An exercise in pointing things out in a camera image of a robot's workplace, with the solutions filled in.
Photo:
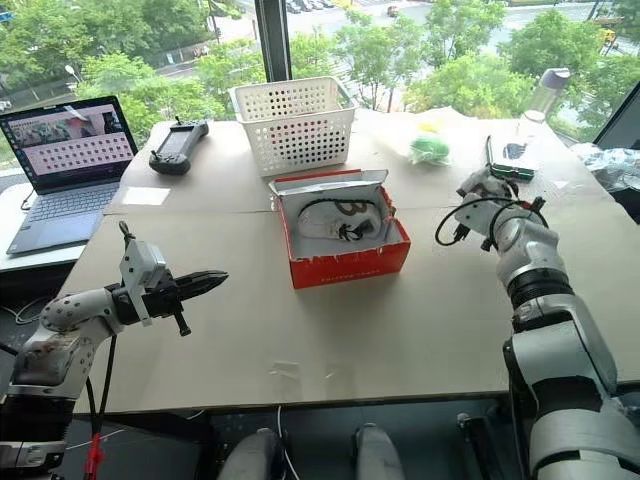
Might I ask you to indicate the dark window frame post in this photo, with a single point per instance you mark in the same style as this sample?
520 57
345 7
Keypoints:
272 40

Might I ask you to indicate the white perforated plastic basket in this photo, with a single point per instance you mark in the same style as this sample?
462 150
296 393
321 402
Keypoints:
295 130

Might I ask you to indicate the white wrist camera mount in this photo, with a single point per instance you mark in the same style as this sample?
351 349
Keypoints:
145 260
475 210

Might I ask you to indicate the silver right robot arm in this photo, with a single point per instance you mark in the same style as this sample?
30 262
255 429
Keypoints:
555 350

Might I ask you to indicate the clear plastic bag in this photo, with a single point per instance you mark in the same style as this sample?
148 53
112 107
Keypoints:
400 140

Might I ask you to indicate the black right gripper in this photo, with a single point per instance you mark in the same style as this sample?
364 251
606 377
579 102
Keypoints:
504 186

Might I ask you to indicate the black monitor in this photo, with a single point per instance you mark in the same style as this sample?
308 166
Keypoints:
622 125

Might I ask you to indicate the green ball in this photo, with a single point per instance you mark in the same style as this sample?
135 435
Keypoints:
429 149

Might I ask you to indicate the grey open laptop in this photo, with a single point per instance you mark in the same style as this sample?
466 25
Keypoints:
65 200

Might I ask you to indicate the black handheld remote controller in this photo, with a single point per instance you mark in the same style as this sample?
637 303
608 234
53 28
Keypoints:
177 145

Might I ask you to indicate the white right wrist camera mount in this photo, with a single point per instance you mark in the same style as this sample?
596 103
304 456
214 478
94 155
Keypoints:
475 210

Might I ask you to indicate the clear bottle with grey cap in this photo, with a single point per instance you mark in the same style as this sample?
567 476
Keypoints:
542 100

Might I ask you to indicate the white sneaker with black laces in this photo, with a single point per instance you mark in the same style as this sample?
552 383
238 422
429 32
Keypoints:
335 220

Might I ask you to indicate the dark rounded grey shape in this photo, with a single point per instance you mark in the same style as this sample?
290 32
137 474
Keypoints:
255 455
377 452

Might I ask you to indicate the crumpled clear plastic wrap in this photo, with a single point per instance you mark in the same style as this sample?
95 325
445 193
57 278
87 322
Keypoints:
607 165

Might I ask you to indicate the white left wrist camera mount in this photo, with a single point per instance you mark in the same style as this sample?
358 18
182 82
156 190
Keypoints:
145 260

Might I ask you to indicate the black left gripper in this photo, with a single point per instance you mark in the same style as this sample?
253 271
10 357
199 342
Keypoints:
162 300

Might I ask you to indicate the green-edged flat device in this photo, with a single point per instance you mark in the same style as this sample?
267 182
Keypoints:
515 162

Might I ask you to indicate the white side table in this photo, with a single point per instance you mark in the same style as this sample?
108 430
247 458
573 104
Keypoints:
12 225

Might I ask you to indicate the red cardboard shoebox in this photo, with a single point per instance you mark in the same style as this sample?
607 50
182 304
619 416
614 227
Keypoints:
350 262

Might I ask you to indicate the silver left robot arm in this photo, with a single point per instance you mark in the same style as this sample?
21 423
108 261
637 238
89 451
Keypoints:
65 330

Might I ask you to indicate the white paper sheet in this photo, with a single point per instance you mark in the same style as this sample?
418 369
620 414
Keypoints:
146 195

